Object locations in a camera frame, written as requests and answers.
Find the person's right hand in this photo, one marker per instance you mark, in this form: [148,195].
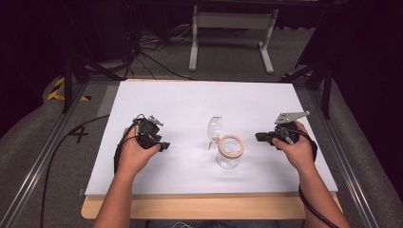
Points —
[299,153]

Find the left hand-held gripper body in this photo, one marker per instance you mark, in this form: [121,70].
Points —
[146,129]

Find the yellow black floor tape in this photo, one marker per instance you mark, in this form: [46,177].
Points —
[54,94]

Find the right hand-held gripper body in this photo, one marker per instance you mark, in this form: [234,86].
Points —
[286,133]

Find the clear glass jar lid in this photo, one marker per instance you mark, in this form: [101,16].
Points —
[214,128]

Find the white table mat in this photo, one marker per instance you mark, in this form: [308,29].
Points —
[196,104]

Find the glass jar with wooden rim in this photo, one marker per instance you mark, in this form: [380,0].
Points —
[228,155]

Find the person's left hand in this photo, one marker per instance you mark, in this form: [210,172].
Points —
[133,156]

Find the white metal table frame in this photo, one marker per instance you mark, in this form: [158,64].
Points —
[233,20]

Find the aluminium floor rail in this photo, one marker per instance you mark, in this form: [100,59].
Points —
[345,164]
[38,164]

